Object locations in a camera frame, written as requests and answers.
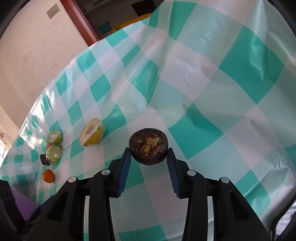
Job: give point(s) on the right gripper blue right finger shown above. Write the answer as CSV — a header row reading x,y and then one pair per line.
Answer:
x,y
174,171

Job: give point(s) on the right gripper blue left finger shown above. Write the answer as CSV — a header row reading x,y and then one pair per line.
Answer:
x,y
122,171

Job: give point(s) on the dark purple passion fruit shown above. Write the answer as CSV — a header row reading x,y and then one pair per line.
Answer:
x,y
149,146

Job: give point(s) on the yellow halved fruit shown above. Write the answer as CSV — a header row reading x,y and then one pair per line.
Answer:
x,y
92,133

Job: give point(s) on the small orange tangerine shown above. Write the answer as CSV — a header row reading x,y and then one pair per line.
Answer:
x,y
48,176

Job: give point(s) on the green halved fruit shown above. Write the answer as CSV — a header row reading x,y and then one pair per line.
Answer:
x,y
54,137

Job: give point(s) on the teal white checkered tablecloth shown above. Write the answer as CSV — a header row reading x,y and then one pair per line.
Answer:
x,y
217,77

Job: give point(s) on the purple cardboard box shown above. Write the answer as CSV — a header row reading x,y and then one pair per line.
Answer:
x,y
25,205

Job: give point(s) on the red-brown door frame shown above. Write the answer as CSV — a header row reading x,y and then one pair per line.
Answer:
x,y
80,22

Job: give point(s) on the grey wall switch plate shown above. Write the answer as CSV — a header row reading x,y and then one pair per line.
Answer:
x,y
53,11

